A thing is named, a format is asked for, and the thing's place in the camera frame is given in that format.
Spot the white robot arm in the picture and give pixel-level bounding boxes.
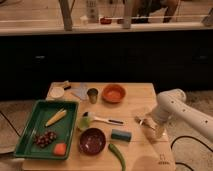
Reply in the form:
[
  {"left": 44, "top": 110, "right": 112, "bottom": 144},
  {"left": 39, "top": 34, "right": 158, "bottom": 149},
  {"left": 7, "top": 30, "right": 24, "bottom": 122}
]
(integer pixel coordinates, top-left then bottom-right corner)
[{"left": 150, "top": 89, "right": 213, "bottom": 142}]

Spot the black floor cable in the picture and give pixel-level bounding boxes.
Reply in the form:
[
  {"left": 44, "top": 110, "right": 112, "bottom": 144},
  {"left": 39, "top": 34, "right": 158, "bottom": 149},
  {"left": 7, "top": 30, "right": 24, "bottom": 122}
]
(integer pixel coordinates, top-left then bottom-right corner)
[{"left": 170, "top": 134, "right": 213, "bottom": 171}]

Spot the metal cup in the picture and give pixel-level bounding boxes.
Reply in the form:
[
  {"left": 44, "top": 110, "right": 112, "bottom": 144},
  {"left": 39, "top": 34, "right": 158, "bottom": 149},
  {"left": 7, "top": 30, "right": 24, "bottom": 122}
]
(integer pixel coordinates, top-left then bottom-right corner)
[{"left": 87, "top": 88, "right": 98, "bottom": 104}]

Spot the orange bowl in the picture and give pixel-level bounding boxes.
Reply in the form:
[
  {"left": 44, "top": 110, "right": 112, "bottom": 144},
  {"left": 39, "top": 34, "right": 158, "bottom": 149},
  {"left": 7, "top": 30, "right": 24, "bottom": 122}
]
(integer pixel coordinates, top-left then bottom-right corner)
[{"left": 102, "top": 84, "right": 126, "bottom": 103}]

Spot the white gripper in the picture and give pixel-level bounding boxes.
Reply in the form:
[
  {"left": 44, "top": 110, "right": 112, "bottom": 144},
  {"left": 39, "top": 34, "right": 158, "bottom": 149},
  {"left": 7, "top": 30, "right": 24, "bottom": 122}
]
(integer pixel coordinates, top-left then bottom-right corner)
[{"left": 148, "top": 112, "right": 166, "bottom": 139}]

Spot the dark grape bunch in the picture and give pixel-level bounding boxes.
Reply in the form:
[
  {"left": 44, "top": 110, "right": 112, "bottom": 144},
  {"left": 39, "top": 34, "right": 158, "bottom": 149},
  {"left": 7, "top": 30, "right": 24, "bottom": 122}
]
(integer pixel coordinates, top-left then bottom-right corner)
[{"left": 34, "top": 131, "right": 57, "bottom": 148}]

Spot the yellow corn cob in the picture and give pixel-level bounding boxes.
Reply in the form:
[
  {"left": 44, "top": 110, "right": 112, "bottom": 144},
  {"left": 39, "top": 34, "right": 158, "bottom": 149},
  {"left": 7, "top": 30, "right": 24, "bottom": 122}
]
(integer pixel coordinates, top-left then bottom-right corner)
[{"left": 45, "top": 110, "right": 67, "bottom": 127}]

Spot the dark red bowl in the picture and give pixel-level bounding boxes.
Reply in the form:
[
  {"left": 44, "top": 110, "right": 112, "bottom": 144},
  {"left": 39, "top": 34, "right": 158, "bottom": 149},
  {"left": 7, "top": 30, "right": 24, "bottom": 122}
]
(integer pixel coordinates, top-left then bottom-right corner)
[{"left": 78, "top": 128, "right": 106, "bottom": 156}]

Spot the teal sponge block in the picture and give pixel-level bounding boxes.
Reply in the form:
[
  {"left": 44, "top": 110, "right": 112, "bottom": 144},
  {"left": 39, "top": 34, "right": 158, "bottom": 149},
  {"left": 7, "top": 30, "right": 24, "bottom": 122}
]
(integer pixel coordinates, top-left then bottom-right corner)
[{"left": 111, "top": 129, "right": 132, "bottom": 142}]

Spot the silver metal fork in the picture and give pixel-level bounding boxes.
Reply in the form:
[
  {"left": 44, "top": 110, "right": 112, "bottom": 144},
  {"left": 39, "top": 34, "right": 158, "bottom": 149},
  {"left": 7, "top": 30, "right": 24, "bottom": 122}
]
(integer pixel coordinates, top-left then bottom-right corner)
[{"left": 134, "top": 116, "right": 155, "bottom": 131}]

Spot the green plastic tray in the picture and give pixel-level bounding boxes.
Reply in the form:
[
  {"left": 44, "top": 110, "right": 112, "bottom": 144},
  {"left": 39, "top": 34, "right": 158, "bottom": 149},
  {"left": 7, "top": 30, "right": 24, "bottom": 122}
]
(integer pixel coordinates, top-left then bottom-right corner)
[{"left": 14, "top": 100, "right": 78, "bottom": 160}]

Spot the orange carrot piece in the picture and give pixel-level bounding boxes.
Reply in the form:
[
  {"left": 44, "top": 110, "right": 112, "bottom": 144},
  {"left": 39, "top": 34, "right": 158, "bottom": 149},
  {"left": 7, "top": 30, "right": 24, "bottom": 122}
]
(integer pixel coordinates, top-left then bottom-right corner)
[{"left": 53, "top": 143, "right": 67, "bottom": 156}]

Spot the grey spatula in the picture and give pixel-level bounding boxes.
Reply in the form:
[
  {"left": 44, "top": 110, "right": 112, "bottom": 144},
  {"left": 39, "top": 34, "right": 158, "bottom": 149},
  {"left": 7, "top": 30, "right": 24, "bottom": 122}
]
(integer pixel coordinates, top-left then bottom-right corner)
[{"left": 71, "top": 83, "right": 87, "bottom": 100}]

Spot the small green cup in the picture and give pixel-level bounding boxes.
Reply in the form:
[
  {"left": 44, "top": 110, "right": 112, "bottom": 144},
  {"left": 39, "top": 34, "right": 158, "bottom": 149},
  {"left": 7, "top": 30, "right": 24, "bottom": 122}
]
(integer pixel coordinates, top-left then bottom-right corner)
[{"left": 77, "top": 117, "right": 90, "bottom": 131}]

